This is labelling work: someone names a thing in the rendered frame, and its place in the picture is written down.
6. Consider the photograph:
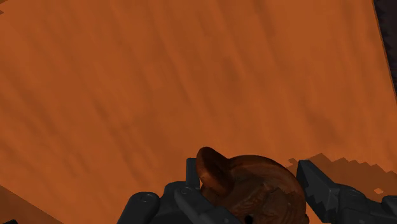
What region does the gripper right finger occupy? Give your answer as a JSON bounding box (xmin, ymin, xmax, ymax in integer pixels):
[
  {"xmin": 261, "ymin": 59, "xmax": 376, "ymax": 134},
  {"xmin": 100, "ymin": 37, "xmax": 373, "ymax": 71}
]
[{"xmin": 295, "ymin": 159, "xmax": 397, "ymax": 224}]

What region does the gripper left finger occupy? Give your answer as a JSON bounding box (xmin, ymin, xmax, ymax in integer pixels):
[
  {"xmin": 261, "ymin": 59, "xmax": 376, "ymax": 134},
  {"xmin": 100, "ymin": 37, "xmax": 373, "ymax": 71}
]
[{"xmin": 116, "ymin": 157, "xmax": 243, "ymax": 224}]

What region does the brown animal figure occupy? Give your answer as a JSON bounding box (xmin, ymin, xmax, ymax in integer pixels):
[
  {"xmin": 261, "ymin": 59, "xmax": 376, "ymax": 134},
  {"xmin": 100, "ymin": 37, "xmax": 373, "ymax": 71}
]
[{"xmin": 195, "ymin": 146, "xmax": 310, "ymax": 224}]

